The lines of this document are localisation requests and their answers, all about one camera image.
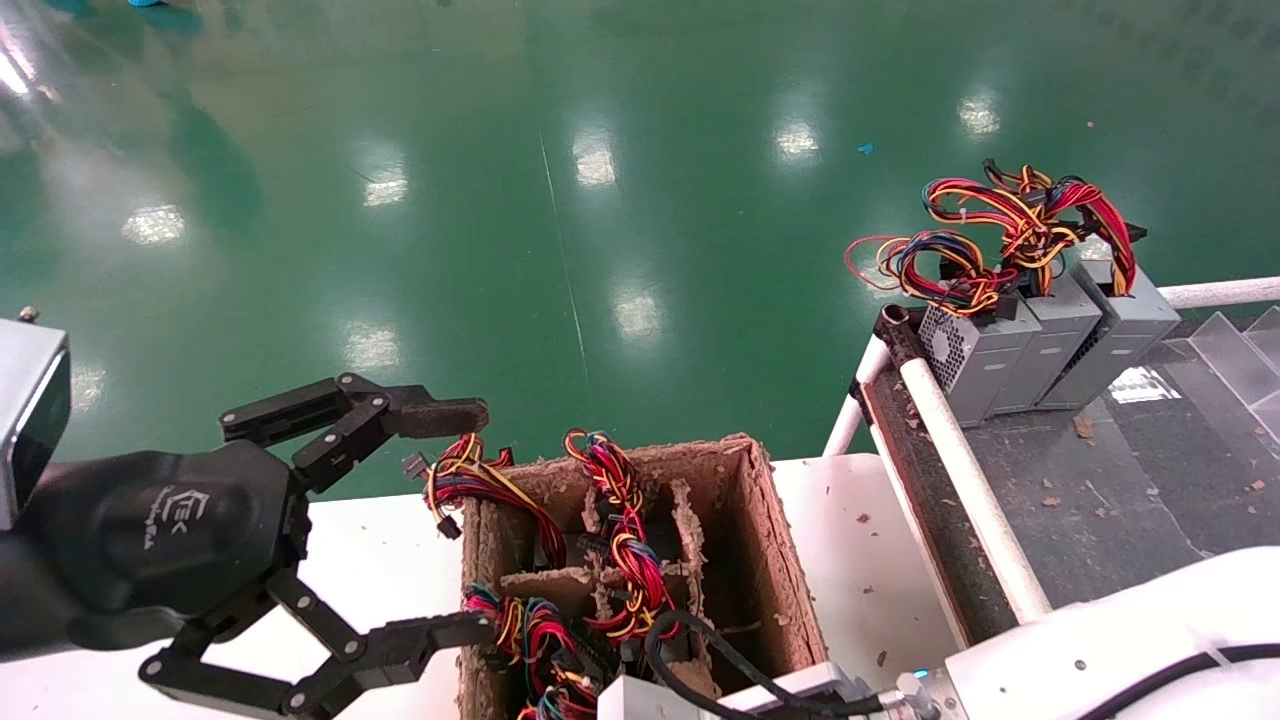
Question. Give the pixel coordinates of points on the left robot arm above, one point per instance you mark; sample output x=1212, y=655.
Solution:
x=15, y=600

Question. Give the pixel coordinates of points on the white conveyor cross pipe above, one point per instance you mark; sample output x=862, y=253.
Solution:
x=1220, y=293

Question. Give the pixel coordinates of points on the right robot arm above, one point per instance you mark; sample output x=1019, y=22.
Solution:
x=1120, y=640

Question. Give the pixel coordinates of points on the short white support pipe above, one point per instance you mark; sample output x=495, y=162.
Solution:
x=850, y=420

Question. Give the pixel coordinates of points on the dark conveyor belt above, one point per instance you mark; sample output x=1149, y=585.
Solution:
x=1120, y=480

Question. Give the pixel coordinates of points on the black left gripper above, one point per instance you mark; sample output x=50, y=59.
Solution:
x=170, y=530

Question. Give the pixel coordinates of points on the long white conveyor rail pipe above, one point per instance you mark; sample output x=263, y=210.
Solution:
x=975, y=490

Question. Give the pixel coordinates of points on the clear plastic guide panels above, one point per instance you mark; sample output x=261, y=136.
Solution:
x=1240, y=355

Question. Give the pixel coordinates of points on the brown cardboard box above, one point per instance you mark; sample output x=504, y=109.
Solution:
x=770, y=560

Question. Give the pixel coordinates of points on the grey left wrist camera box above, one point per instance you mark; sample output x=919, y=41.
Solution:
x=30, y=420

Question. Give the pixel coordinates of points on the brown cardboard divider insert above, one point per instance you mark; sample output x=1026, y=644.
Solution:
x=690, y=530

